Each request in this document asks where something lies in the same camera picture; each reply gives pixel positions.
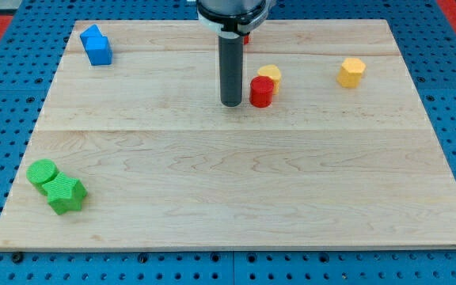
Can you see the red cylinder block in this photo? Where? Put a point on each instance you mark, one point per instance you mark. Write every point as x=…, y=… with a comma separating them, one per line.
x=261, y=90

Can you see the wooden board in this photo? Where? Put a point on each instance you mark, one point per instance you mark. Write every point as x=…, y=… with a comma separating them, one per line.
x=167, y=167

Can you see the green star block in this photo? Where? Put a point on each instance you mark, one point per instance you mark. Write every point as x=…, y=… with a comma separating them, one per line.
x=65, y=193

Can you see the yellow hexagon block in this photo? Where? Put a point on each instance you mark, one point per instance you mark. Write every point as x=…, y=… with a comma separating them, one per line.
x=351, y=72

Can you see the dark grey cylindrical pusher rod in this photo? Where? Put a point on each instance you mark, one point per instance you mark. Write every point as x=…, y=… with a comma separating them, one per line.
x=230, y=55

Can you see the blue pentagon block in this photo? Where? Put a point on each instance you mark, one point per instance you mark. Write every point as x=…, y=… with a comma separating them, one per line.
x=91, y=31

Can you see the green cylinder block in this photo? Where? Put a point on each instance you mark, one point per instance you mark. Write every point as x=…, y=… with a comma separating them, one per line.
x=41, y=172

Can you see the blue cube block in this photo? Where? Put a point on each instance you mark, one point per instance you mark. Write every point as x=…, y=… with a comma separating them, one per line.
x=99, y=51

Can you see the yellow heart block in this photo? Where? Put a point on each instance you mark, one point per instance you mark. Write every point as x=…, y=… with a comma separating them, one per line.
x=274, y=73

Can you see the robot wrist flange black silver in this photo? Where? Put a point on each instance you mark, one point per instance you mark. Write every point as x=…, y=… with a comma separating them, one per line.
x=230, y=19

